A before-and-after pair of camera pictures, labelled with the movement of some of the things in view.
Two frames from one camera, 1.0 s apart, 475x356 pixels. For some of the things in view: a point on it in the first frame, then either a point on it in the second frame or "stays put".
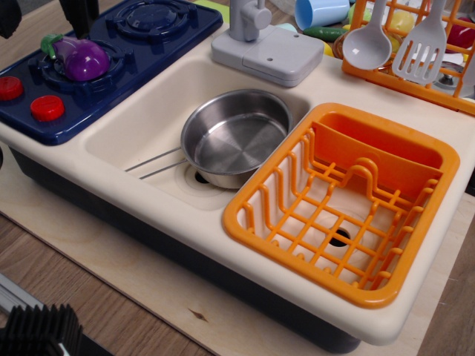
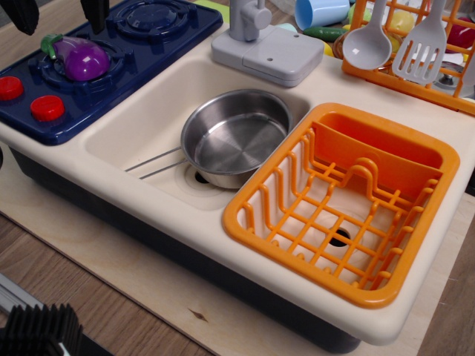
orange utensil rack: (428, 45) stays put
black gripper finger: (81, 13) → (96, 12)
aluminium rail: (12, 294) stays put
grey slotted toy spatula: (420, 55) stays put
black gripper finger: (10, 17) → (24, 14)
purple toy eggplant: (83, 61) stays put
